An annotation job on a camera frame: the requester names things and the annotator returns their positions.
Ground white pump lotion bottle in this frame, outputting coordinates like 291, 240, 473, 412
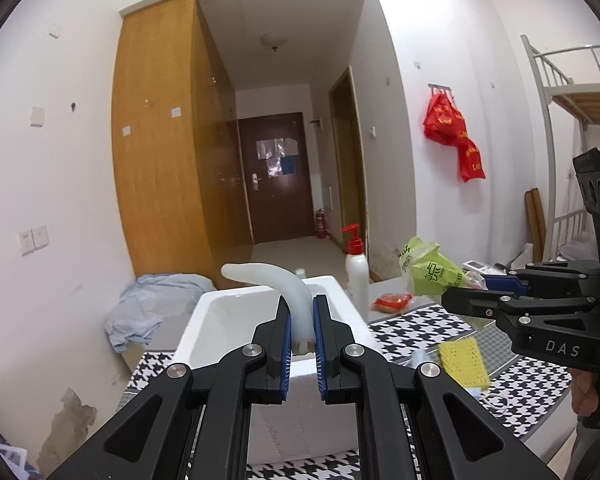
342, 223, 370, 323

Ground wall socket pair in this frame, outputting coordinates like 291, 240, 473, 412
18, 226, 50, 256

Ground red hanging bags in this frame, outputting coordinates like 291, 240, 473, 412
422, 87, 486, 182

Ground red fire extinguisher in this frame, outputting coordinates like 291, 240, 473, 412
315, 209, 328, 238

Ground light blue cloth pile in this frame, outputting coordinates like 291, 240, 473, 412
105, 273, 216, 353

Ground blue face mask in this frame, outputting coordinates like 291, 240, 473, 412
406, 350, 492, 399

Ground ceiling lamp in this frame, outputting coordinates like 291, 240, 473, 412
260, 32, 288, 52

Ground dark brown door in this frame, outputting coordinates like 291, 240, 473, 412
238, 112, 314, 244

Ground metal bunk bed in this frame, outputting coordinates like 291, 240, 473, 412
520, 35, 600, 261

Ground green plastic bag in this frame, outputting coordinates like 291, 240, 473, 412
399, 236, 486, 302

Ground yellow foam net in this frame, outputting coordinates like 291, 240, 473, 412
438, 337, 491, 390

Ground wooden wardrobe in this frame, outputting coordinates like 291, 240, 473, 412
111, 0, 252, 288

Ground red snack packet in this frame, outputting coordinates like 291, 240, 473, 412
372, 292, 413, 314

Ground houndstooth table mat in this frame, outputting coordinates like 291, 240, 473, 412
124, 303, 577, 480

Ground white remote control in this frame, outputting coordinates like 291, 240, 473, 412
463, 260, 491, 274

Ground white foam box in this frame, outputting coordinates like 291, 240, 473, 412
172, 274, 382, 466

